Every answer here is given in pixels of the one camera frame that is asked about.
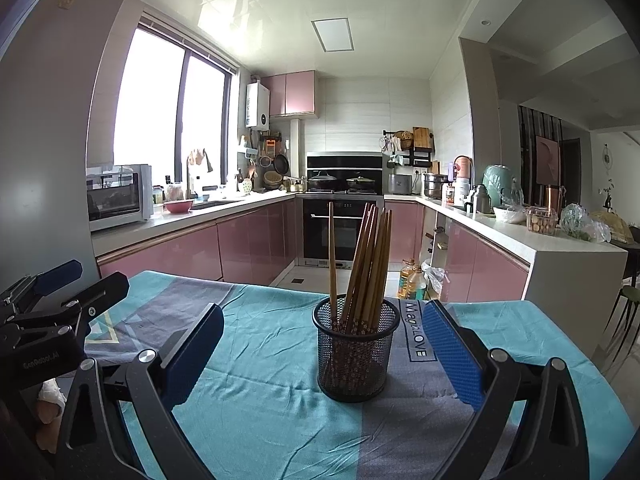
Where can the black range hood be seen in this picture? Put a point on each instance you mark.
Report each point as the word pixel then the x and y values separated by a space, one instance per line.
pixel 345 162

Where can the black built-in oven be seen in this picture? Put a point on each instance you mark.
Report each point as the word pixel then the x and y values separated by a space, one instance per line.
pixel 315 235

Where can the clear plastic food container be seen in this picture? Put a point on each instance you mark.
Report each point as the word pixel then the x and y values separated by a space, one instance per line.
pixel 541 221

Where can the black frying pan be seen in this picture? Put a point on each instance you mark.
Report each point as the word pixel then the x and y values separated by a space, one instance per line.
pixel 281 165

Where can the white jar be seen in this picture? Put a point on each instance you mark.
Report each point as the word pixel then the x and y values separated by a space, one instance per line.
pixel 461 192

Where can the pink wall cabinet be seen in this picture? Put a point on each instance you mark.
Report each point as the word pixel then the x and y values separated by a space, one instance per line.
pixel 292 94

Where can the stainless steel steamer pot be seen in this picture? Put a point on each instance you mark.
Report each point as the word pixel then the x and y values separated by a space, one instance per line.
pixel 435 186

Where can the white water heater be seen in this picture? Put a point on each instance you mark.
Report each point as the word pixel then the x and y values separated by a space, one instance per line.
pixel 257 105

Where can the white bowl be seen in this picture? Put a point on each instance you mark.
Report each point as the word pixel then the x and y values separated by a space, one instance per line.
pixel 509 215

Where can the silver microwave oven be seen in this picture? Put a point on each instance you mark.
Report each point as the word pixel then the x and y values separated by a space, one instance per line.
pixel 117 200

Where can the white kitchen countertop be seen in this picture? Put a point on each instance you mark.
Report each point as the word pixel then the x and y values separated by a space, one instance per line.
pixel 125 237

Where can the wall clock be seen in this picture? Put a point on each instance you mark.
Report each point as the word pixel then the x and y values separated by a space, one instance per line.
pixel 607 156

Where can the stainless steel thermos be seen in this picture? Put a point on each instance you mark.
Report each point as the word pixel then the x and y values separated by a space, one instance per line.
pixel 481 199

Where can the bunch of wooden chopsticks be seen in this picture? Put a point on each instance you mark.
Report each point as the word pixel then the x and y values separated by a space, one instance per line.
pixel 372 260

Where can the person's left hand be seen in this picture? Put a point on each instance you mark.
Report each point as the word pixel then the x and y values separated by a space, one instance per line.
pixel 50 410

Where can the black wok with lid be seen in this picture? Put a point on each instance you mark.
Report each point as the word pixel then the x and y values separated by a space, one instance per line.
pixel 324 181

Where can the framed wall painting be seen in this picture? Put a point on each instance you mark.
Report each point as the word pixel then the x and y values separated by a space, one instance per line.
pixel 549 160

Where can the dark stool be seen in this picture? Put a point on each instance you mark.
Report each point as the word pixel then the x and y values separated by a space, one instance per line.
pixel 625 305

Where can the ceiling light panel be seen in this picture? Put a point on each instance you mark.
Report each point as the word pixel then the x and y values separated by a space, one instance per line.
pixel 332 35

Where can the pink bowl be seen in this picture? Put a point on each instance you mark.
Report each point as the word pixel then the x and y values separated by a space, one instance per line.
pixel 178 206

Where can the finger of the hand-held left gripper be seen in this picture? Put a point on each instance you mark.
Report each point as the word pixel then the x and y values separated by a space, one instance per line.
pixel 105 290
pixel 60 275

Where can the woven basket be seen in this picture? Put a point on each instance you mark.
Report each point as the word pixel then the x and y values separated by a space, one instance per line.
pixel 273 180

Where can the white plastic bag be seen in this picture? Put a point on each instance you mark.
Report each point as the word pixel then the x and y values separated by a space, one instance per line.
pixel 435 277

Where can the pink electric kettle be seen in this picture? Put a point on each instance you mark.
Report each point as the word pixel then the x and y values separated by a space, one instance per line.
pixel 463 166

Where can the plastic bag of greens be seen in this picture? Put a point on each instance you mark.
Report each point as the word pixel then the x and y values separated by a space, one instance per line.
pixel 582 222

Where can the large kitchen window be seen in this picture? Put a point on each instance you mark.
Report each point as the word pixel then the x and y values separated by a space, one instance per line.
pixel 150 100

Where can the pink base cabinets under peninsula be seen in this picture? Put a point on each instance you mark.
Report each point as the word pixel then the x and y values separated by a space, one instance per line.
pixel 480 265

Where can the wooden cutting board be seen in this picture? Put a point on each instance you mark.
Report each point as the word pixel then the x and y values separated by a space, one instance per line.
pixel 422 137

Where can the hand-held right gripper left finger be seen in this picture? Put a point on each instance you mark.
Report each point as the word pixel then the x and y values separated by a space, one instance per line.
pixel 195 355

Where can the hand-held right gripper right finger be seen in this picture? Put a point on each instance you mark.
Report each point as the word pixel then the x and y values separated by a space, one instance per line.
pixel 450 350

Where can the mint green kitchen appliance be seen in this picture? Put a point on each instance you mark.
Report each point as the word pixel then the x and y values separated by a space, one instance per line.
pixel 500 182

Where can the black wall rack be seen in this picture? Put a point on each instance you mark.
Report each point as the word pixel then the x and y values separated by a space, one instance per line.
pixel 417 157

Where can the cooking pot with glass lid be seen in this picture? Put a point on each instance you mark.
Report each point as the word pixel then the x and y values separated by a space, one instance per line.
pixel 361 183

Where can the grey refrigerator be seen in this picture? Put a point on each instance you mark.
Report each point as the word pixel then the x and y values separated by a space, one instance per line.
pixel 45 135

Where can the black mesh utensil holder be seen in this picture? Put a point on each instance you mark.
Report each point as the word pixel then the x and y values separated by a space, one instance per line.
pixel 355 370

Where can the pink base cabinets under window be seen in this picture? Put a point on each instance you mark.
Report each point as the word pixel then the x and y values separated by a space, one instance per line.
pixel 200 245

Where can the teal and grey tablecloth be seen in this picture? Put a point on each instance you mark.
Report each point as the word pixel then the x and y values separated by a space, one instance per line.
pixel 280 410

